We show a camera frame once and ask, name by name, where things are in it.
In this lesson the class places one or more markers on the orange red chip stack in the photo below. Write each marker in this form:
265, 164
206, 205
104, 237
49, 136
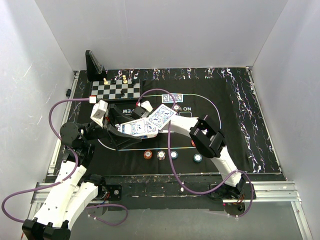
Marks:
148, 154

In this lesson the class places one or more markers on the white chess piece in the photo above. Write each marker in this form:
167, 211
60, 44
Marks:
124, 79
106, 81

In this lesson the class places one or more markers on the blue playing card box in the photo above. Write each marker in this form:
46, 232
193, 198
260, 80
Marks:
140, 128

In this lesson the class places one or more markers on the black chess piece on board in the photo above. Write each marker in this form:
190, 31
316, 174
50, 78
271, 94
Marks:
122, 92

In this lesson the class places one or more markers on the black white chessboard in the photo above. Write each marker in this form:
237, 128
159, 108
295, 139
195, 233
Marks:
112, 92

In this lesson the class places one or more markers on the black triangular stand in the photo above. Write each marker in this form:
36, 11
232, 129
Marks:
95, 70

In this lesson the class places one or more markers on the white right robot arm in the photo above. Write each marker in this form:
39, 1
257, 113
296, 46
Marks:
209, 141

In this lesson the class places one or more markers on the black chess piece back row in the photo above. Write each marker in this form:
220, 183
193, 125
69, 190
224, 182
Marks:
114, 81

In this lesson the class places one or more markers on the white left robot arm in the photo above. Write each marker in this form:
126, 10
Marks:
71, 192

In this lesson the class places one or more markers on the green blue chip stack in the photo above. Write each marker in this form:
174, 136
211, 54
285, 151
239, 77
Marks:
173, 155

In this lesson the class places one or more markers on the pink blue chips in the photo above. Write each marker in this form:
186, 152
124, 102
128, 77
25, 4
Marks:
176, 108

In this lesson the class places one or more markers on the green chips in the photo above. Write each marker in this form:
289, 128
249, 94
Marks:
197, 158

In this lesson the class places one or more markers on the black poker table mat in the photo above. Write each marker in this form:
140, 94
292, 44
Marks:
200, 97

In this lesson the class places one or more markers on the black marbled table cover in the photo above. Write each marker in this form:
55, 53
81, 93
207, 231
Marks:
243, 99

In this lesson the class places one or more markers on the blue card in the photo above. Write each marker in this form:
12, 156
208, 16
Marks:
161, 116

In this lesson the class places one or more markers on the pink blue chip stack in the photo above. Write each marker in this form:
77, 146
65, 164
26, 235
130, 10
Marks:
161, 155

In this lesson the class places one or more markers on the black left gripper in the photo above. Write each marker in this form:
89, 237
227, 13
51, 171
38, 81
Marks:
119, 140

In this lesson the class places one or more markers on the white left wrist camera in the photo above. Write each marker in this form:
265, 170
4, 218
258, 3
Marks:
98, 112

